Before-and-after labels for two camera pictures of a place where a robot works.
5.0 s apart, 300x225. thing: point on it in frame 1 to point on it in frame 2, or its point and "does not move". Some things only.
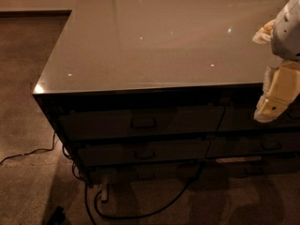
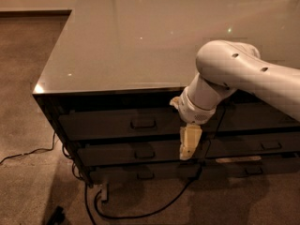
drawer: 243,116 does not move
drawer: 213,168 does not move
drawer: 134,124 does not move
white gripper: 287,32 to 194,111
